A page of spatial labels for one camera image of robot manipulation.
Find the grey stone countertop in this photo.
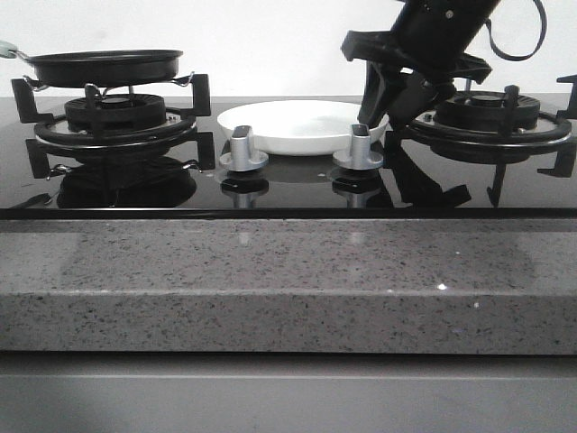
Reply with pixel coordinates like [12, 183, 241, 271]
[1, 215, 576, 355]

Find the white ceramic plate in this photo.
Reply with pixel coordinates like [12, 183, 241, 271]
[216, 99, 389, 157]

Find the silver stove knob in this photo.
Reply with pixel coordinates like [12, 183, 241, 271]
[219, 125, 269, 172]
[333, 124, 384, 170]

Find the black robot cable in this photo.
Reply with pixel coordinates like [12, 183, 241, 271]
[484, 0, 549, 62]

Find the black burner pan support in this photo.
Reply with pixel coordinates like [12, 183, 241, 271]
[12, 74, 215, 179]
[403, 74, 577, 178]

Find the left black gas burner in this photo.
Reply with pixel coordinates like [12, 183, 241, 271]
[64, 94, 166, 132]

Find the black frying pan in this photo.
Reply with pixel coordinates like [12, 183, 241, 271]
[1, 41, 183, 88]

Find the grey cabinet front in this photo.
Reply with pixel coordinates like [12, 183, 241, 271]
[1, 353, 576, 432]

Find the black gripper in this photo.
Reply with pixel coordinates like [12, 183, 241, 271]
[341, 1, 498, 131]

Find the right black burner pan support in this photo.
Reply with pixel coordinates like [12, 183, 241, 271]
[403, 74, 577, 178]

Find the right silver stove knob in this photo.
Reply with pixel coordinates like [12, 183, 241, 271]
[333, 124, 384, 170]

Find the black glass gas cooktop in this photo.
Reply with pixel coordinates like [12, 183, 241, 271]
[1, 97, 576, 220]

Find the left black burner pan support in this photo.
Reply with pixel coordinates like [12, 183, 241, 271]
[12, 74, 215, 179]

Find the wire pan ring support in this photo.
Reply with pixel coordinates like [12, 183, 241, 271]
[21, 71, 197, 94]

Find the left silver stove knob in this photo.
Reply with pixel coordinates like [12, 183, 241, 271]
[219, 125, 269, 172]

